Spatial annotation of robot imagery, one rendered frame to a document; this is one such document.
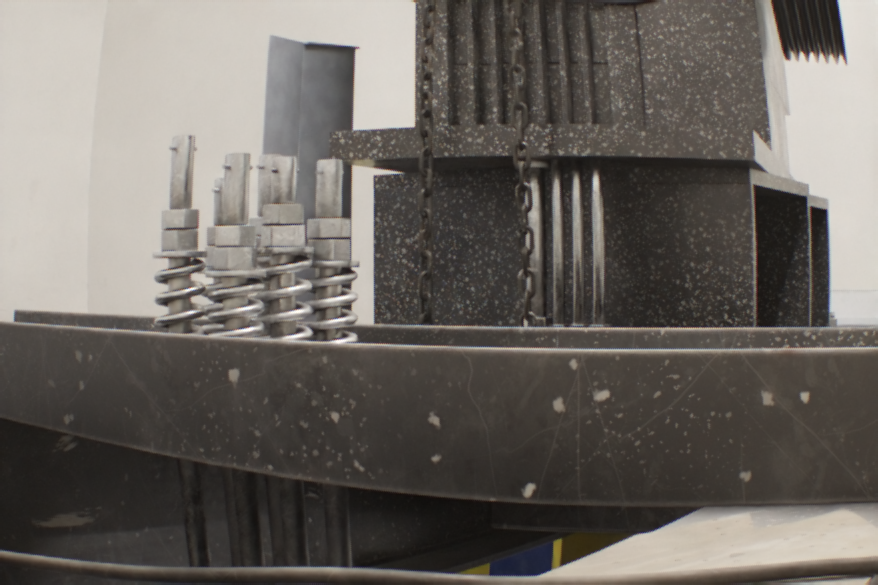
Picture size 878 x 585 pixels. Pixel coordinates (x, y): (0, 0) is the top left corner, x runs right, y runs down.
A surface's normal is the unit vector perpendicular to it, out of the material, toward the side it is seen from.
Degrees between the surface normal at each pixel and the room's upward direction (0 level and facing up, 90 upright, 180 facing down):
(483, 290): 90
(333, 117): 90
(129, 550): 90
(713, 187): 90
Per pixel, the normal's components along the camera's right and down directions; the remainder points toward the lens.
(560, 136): -0.33, 0.01
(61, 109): 0.83, 0.00
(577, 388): -0.56, 0.01
